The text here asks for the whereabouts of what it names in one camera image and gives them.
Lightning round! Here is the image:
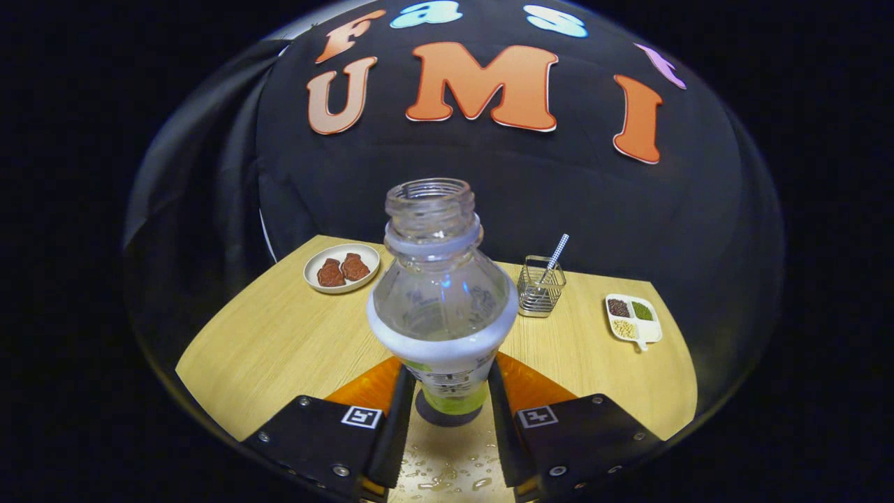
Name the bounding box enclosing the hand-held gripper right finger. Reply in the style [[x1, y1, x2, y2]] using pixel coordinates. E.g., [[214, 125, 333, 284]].
[[488, 353, 664, 500]]

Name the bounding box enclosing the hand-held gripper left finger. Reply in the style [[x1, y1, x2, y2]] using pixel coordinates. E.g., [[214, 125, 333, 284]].
[[241, 356, 418, 502]]

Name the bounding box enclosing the clear plastic juice bottle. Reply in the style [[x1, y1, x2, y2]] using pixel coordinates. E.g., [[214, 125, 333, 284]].
[[367, 178, 520, 416]]

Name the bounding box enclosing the wooden table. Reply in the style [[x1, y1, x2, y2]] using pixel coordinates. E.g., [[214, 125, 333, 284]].
[[175, 234, 699, 503]]

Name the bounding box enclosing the white divided dish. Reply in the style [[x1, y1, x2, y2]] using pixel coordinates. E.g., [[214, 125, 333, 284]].
[[605, 293, 663, 352]]

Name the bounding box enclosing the white oval plate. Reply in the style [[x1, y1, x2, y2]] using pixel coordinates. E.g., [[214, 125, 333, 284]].
[[303, 243, 381, 295]]

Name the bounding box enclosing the wire mesh holder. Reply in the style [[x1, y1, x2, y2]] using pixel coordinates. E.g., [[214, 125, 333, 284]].
[[517, 255, 567, 319]]

